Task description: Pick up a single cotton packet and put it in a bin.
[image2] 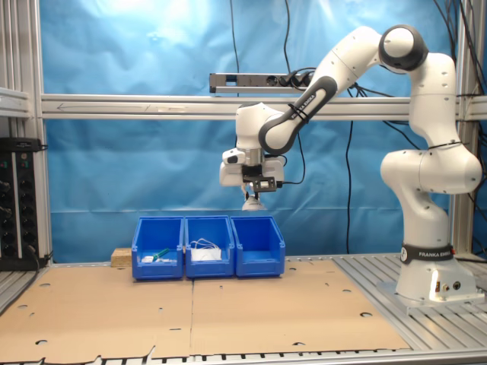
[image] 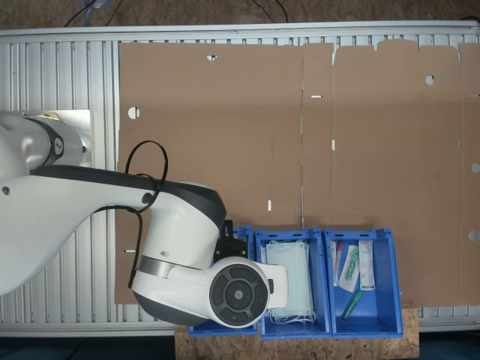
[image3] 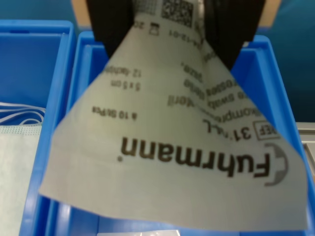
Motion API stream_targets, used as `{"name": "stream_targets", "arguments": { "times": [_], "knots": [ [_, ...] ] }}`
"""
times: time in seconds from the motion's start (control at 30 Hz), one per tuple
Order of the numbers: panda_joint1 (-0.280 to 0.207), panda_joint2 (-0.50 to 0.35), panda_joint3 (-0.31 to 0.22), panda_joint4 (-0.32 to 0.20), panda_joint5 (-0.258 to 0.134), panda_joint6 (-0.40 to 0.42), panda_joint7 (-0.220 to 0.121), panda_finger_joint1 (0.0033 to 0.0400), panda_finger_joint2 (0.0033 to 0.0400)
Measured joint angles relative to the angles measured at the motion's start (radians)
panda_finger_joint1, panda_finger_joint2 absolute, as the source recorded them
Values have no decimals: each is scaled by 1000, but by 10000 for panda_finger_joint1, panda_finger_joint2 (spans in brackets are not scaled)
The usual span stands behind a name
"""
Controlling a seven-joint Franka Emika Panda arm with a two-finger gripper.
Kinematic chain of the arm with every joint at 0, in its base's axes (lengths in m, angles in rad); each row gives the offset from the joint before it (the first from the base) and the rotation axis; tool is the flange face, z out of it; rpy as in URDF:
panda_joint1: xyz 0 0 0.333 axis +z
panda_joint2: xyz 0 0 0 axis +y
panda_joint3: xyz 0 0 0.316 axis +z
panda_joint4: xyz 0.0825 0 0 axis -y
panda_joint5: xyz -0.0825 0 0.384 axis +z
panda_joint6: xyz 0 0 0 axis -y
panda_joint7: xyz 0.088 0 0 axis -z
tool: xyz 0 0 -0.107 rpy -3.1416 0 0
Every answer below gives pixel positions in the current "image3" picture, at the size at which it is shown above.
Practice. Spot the white Fuhrmann gauze swab packet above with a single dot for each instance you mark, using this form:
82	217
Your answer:
160	172

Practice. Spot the blue bin with cotton packet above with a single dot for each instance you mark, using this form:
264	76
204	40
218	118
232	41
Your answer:
275	86

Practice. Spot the blue bin with face masks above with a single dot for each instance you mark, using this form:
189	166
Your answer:
29	61

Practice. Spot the pale green face mask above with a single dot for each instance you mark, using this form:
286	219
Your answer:
17	172

